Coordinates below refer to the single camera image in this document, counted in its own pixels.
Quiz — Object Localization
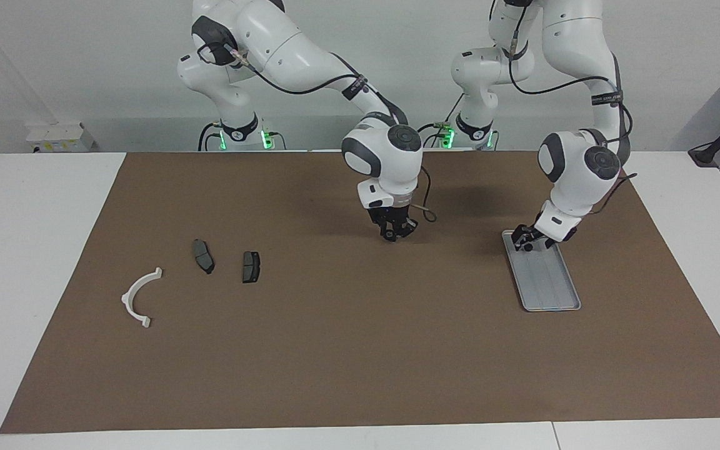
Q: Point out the short dark grey brake pad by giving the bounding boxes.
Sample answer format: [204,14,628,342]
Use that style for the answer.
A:
[242,251,262,284]

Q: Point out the silver metal tray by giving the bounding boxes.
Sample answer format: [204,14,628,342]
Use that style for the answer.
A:
[501,229,582,313]

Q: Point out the white power box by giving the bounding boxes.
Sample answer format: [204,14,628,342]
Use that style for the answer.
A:
[26,122,95,153]

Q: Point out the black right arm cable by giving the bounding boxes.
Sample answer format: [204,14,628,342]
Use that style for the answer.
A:
[197,37,439,224]

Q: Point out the brown table mat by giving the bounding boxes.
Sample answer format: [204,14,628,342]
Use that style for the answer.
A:
[0,150,720,434]

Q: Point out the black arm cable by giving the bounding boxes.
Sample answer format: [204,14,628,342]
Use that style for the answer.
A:
[507,0,639,213]
[197,37,439,224]

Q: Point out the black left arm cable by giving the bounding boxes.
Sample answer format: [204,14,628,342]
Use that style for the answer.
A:
[507,0,639,213]

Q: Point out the long dark grey brake pad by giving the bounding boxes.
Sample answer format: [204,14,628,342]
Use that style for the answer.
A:
[192,239,216,275]

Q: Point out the white curved plastic bracket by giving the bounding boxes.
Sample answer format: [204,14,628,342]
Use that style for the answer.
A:
[121,267,164,329]

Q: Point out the black base cable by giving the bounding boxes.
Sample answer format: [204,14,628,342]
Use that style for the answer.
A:
[197,122,287,152]
[406,94,466,149]

